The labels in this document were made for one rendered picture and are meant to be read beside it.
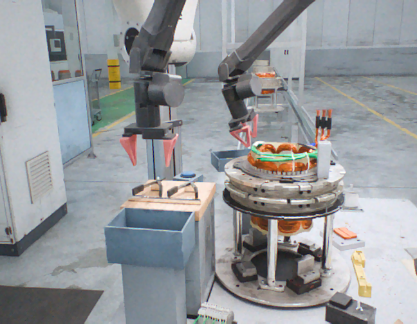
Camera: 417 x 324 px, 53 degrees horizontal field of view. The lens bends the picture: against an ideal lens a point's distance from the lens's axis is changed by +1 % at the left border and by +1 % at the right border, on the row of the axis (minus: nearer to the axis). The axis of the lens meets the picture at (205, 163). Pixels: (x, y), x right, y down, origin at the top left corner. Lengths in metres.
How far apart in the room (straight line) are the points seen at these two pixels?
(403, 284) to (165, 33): 0.91
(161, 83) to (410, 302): 0.82
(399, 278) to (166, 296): 0.68
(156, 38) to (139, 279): 0.52
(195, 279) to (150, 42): 0.55
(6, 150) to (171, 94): 2.26
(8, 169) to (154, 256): 2.29
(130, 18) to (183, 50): 0.19
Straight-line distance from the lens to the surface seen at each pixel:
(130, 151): 0.99
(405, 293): 1.26
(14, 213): 3.17
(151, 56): 0.94
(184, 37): 1.39
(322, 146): 1.05
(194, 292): 1.03
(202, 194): 1.02
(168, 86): 0.88
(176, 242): 0.84
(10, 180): 3.11
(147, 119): 0.95
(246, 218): 1.44
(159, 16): 0.92
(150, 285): 0.93
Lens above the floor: 1.42
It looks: 16 degrees down
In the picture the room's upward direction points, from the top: 1 degrees counter-clockwise
